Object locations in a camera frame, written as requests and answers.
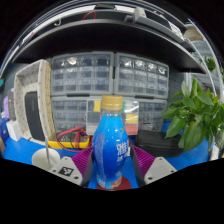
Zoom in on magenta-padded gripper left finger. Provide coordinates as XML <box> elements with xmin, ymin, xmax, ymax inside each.
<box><xmin>48</xmin><ymin>145</ymin><xmax>95</xmax><ymax>188</ymax></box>

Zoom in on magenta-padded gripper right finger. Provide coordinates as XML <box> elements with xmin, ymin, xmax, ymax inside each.
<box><xmin>129</xmin><ymin>144</ymin><xmax>178</xmax><ymax>188</ymax></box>

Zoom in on blue drink bottle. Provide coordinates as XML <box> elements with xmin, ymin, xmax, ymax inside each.
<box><xmin>92</xmin><ymin>95</ymin><xmax>130</xmax><ymax>190</ymax></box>

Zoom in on black flat case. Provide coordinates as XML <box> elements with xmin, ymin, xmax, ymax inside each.
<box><xmin>134</xmin><ymin>129</ymin><xmax>184</xmax><ymax>158</ymax></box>

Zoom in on thin stir stick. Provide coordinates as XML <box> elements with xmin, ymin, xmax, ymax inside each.
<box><xmin>44</xmin><ymin>134</ymin><xmax>52</xmax><ymax>168</ymax></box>

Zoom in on yellow multimeter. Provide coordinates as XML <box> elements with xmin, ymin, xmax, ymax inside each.
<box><xmin>47</xmin><ymin>130</ymin><xmax>92</xmax><ymax>150</ymax></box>

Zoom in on grey small-parts drawer cabinet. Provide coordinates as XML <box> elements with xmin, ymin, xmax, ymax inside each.
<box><xmin>50</xmin><ymin>51</ymin><xmax>115</xmax><ymax>98</ymax></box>
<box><xmin>50</xmin><ymin>96</ymin><xmax>101</xmax><ymax>133</ymax></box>
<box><xmin>138</xmin><ymin>98</ymin><xmax>168</xmax><ymax>132</ymax></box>
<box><xmin>114</xmin><ymin>52</ymin><xmax>170</xmax><ymax>100</ymax></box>

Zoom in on green potted plant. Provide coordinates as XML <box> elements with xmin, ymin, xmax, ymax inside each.
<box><xmin>161</xmin><ymin>78</ymin><xmax>224</xmax><ymax>153</ymax></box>

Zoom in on purple plastic bag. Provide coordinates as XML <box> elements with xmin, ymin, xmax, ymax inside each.
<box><xmin>2</xmin><ymin>96</ymin><xmax>11</xmax><ymax>121</ymax></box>

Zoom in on white pegboard tray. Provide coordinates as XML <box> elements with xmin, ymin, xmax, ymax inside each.
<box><xmin>13</xmin><ymin>59</ymin><xmax>56</xmax><ymax>144</ymax></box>

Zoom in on white shelf rack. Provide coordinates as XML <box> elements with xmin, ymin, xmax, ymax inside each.
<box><xmin>184</xmin><ymin>23</ymin><xmax>224</xmax><ymax>98</ymax></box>

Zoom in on dark overhead workbench shelf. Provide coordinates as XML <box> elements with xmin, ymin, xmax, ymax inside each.
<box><xmin>6</xmin><ymin>3</ymin><xmax>208</xmax><ymax>74</ymax></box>

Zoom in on red test lead cable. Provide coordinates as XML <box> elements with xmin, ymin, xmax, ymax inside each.
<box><xmin>55</xmin><ymin>125</ymin><xmax>89</xmax><ymax>154</ymax></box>

